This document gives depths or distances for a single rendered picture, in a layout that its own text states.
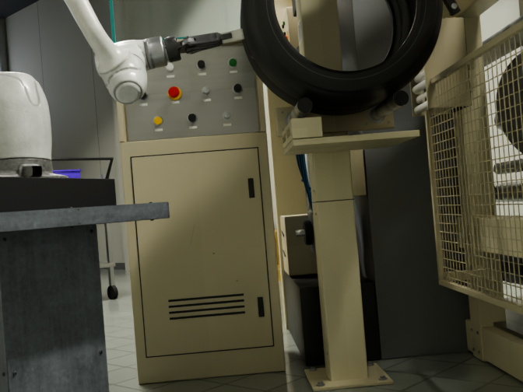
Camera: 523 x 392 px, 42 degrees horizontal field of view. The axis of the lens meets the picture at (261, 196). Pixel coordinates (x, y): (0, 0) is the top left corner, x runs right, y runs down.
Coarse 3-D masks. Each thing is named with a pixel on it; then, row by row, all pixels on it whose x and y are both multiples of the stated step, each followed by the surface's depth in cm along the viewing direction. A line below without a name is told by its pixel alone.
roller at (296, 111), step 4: (300, 100) 196; (304, 100) 196; (308, 100) 196; (300, 104) 196; (304, 104) 196; (308, 104) 196; (312, 104) 196; (296, 108) 200; (300, 108) 196; (304, 108) 196; (308, 108) 196; (292, 112) 213; (296, 112) 203; (300, 112) 197; (304, 112) 196; (308, 112) 197; (292, 116) 214; (296, 116) 208; (300, 116) 204; (304, 116) 204; (288, 120) 227
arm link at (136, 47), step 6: (120, 42) 202; (126, 42) 201; (132, 42) 201; (138, 42) 202; (132, 48) 198; (138, 48) 200; (144, 48) 201; (138, 54) 198; (144, 54) 201; (96, 60) 200; (144, 60) 200; (96, 66) 201
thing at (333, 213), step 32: (320, 0) 234; (320, 32) 234; (320, 64) 234; (320, 160) 233; (320, 192) 233; (352, 192) 234; (320, 224) 233; (352, 224) 233; (320, 256) 233; (352, 256) 233; (320, 288) 241; (352, 288) 233; (352, 320) 233; (352, 352) 232
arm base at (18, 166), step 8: (0, 160) 157; (8, 160) 157; (16, 160) 157; (24, 160) 158; (32, 160) 159; (40, 160) 161; (48, 160) 164; (0, 168) 157; (8, 168) 157; (16, 168) 157; (24, 168) 156; (32, 168) 154; (40, 168) 156; (48, 168) 163; (0, 176) 153; (8, 176) 155; (16, 176) 156; (24, 176) 156; (32, 176) 154; (40, 176) 155; (48, 176) 160; (56, 176) 161; (64, 176) 162
